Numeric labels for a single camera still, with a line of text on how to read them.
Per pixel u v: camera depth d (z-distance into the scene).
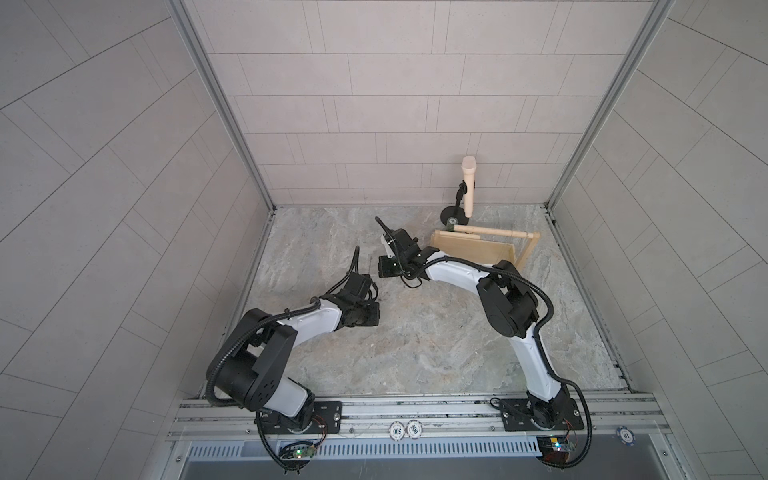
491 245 1.07
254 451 0.68
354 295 0.71
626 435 0.69
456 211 1.09
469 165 0.93
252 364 0.43
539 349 0.58
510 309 0.54
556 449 0.68
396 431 0.69
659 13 0.71
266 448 0.66
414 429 0.69
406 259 0.75
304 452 0.65
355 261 0.72
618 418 0.72
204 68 0.79
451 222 1.05
